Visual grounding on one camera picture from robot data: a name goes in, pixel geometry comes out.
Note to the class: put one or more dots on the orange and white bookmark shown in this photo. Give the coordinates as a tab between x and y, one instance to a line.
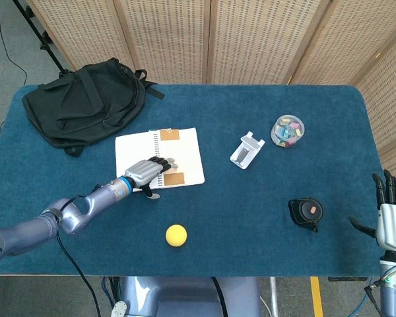
173	179

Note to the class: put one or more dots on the blue table cloth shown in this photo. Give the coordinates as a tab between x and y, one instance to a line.
234	204

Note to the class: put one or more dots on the black tripod stand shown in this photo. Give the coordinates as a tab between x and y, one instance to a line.
43	39

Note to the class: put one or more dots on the white folding phone stand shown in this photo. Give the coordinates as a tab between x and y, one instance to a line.
245	152

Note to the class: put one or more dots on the blue-grey robot torso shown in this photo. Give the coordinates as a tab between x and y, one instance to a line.
184	297

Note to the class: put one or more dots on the yellow floor tape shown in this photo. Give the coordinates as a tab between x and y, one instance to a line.
316	297

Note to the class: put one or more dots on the metal bracket plate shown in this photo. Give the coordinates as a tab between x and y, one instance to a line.
119	309

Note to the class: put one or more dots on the white spiral notebook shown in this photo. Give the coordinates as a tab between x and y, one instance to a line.
132	152

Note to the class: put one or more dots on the black backpack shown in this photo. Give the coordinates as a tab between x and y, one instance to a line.
85	102

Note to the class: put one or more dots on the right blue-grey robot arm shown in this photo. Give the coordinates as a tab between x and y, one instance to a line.
394	290

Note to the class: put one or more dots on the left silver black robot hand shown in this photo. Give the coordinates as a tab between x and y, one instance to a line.
142	171

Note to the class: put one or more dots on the yellow ball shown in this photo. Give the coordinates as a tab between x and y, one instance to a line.
176	235

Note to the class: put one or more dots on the clear jar of binder clips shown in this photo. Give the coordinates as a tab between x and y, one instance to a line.
287	132

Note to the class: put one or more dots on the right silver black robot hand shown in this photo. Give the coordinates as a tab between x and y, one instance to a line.
394	228

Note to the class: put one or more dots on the woven wooden folding screen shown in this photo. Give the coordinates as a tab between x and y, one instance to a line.
250	39

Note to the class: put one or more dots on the black round device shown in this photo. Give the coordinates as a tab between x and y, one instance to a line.
306	213

